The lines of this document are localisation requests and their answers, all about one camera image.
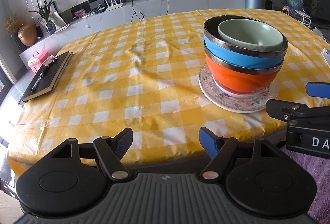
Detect clear glass flower plate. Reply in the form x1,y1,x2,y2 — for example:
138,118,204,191
199,64,279,114

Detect blue steel bowl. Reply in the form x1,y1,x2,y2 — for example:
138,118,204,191
203,15,289,69

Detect orange steel bowl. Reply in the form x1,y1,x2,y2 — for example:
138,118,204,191
204,45,284,94

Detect green ceramic bowl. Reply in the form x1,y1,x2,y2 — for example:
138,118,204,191
218,19,284,52

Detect small white printed plate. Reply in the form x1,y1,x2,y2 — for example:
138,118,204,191
212,76,265,99

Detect purple fuzzy rug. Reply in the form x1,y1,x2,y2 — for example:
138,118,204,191
281,145,330,224

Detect yellow checkered tablecloth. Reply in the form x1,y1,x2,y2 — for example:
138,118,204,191
7,9,329,175

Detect pink small chair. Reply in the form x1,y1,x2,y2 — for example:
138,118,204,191
282,5,292,16

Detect blue water jug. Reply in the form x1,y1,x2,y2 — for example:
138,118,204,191
286,0,303,13

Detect black notebook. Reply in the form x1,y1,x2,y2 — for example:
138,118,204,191
21,51,73,102

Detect black pen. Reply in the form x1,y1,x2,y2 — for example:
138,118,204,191
31,66,49,92

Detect pink storage box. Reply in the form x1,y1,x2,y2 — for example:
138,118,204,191
28,51,49,73

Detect white TV cabinet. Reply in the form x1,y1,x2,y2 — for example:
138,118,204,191
20,0,245,67

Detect bronze round vase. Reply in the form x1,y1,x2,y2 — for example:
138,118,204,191
17,22,37,47

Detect white wifi router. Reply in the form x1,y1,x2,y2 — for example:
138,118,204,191
104,0,123,11

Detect green plant in blue vase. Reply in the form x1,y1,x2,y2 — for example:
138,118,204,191
29,0,56,35

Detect black power cable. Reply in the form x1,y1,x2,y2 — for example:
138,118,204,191
130,0,170,23

